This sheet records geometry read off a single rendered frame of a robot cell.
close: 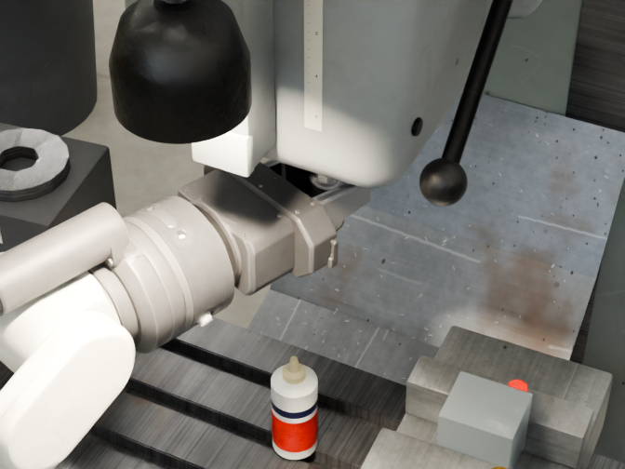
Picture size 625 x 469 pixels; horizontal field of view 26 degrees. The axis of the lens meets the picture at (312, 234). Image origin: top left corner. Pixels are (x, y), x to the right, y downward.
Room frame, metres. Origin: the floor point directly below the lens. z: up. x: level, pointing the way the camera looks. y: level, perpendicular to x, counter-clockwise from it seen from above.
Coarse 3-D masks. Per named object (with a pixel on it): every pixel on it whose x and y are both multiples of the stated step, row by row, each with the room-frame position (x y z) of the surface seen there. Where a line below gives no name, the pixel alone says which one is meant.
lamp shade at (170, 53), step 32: (160, 0) 0.58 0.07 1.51; (192, 0) 0.58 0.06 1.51; (128, 32) 0.57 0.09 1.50; (160, 32) 0.56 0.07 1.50; (192, 32) 0.56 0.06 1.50; (224, 32) 0.57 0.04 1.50; (128, 64) 0.56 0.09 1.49; (160, 64) 0.55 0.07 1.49; (192, 64) 0.55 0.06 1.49; (224, 64) 0.56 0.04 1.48; (128, 96) 0.55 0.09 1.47; (160, 96) 0.54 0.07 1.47; (192, 96) 0.54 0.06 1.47; (224, 96) 0.55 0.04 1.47; (128, 128) 0.55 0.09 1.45; (160, 128) 0.54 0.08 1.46; (192, 128) 0.54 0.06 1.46; (224, 128) 0.55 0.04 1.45
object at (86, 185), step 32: (0, 128) 1.01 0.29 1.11; (0, 160) 0.95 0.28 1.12; (32, 160) 0.96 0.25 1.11; (64, 160) 0.94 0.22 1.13; (96, 160) 0.96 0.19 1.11; (0, 192) 0.90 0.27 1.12; (32, 192) 0.90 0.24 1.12; (64, 192) 0.91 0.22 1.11; (96, 192) 0.95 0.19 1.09; (0, 224) 0.88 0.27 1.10; (32, 224) 0.87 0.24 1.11
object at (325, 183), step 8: (288, 176) 0.76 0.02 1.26; (296, 176) 0.75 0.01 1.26; (296, 184) 0.75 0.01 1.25; (304, 184) 0.75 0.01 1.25; (312, 184) 0.75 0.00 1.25; (320, 184) 0.75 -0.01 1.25; (328, 184) 0.75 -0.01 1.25; (336, 184) 0.76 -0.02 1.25; (304, 192) 0.75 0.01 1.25; (312, 192) 0.75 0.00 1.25; (320, 192) 0.75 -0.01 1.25
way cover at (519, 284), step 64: (448, 128) 1.09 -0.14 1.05; (512, 128) 1.07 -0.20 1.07; (576, 128) 1.05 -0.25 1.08; (384, 192) 1.08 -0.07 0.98; (512, 192) 1.04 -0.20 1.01; (576, 192) 1.02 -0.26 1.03; (384, 256) 1.04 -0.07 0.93; (448, 256) 1.02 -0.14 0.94; (512, 256) 1.01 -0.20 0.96; (576, 256) 0.99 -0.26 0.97; (256, 320) 1.01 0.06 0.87; (320, 320) 1.00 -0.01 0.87; (384, 320) 0.99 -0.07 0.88; (448, 320) 0.97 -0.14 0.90; (512, 320) 0.96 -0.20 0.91; (576, 320) 0.95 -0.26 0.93
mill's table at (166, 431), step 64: (0, 384) 0.86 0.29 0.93; (128, 384) 0.87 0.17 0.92; (192, 384) 0.86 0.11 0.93; (256, 384) 0.86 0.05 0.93; (320, 384) 0.86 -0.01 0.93; (384, 384) 0.86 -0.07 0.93; (128, 448) 0.79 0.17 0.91; (192, 448) 0.78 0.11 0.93; (256, 448) 0.78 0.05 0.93; (320, 448) 0.78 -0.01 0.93
